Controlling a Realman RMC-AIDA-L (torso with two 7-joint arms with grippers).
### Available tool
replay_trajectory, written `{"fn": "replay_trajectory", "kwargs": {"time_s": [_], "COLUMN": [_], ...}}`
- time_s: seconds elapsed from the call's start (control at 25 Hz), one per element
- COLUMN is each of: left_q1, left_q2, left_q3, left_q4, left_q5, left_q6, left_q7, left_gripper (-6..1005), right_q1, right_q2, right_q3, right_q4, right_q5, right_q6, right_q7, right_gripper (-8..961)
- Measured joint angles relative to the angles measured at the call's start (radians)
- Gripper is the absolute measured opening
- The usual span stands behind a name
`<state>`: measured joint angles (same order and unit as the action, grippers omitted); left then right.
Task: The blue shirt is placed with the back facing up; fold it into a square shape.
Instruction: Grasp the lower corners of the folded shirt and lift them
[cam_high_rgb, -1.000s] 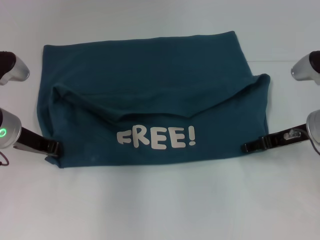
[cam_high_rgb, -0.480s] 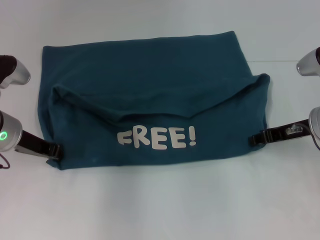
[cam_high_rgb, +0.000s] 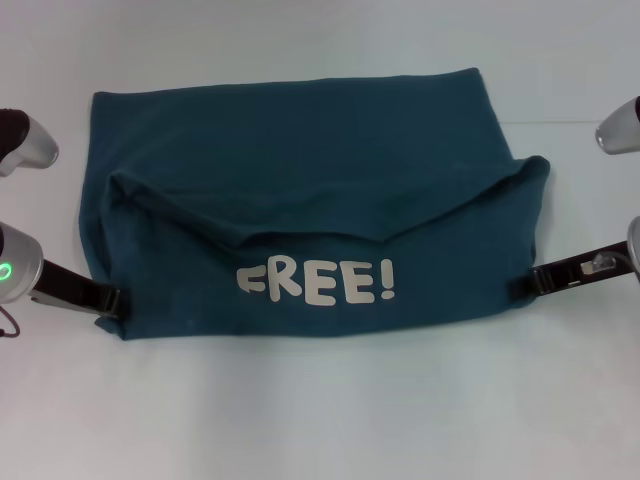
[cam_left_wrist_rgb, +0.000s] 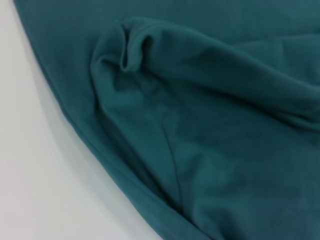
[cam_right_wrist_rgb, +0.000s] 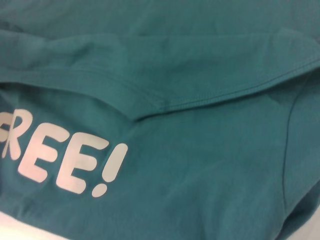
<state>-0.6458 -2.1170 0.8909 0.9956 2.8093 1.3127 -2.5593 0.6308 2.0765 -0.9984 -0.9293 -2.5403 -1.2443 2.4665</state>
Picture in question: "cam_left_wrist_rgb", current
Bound blue shirt with FREE print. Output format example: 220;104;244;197
11;0;320;240

